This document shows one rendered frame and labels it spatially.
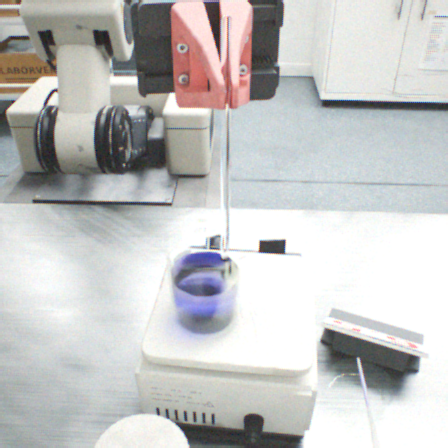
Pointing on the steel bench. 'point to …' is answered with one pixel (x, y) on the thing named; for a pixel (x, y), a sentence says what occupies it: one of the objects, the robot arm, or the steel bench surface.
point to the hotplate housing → (230, 397)
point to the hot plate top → (269, 356)
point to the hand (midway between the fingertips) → (226, 91)
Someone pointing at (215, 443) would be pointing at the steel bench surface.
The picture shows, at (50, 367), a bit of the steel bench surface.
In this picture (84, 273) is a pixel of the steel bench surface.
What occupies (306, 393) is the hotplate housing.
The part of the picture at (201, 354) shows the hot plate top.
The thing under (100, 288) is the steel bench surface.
